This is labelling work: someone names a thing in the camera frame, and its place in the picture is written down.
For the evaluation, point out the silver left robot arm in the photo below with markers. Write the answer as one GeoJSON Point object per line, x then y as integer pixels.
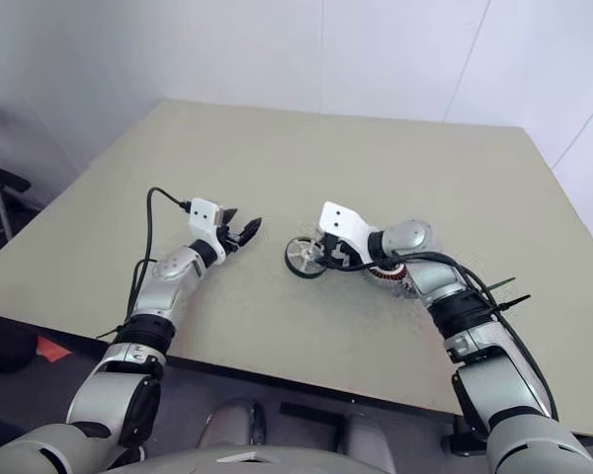
{"type": "Point", "coordinates": [163, 291]}

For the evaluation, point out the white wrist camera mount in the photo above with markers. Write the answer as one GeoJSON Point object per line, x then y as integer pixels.
{"type": "Point", "coordinates": [202, 212]}
{"type": "Point", "coordinates": [338, 217]}

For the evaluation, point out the black and silver tripod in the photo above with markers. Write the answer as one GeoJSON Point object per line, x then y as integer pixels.
{"type": "Point", "coordinates": [0, 197]}

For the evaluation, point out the grey rounded shape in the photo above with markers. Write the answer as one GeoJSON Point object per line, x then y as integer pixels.
{"type": "Point", "coordinates": [229, 427]}

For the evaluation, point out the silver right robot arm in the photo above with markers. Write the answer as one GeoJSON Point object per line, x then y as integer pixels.
{"type": "Point", "coordinates": [499, 390]}

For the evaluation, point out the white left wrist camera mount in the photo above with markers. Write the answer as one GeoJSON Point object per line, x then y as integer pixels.
{"type": "Point", "coordinates": [202, 212]}

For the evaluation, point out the silver spoked rotor black rim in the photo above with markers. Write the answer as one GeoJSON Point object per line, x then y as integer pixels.
{"type": "Point", "coordinates": [301, 257]}

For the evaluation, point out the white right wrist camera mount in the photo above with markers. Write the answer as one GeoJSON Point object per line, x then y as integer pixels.
{"type": "Point", "coordinates": [338, 217]}

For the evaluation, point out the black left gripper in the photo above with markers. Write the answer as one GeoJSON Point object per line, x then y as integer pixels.
{"type": "Point", "coordinates": [229, 239]}

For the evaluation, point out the orange flat object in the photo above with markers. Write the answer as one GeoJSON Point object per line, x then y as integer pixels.
{"type": "Point", "coordinates": [52, 349]}

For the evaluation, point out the grey robot torso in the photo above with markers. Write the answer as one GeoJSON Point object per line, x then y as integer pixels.
{"type": "Point", "coordinates": [247, 461]}

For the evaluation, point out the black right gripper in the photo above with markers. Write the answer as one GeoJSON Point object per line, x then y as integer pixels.
{"type": "Point", "coordinates": [337, 254]}

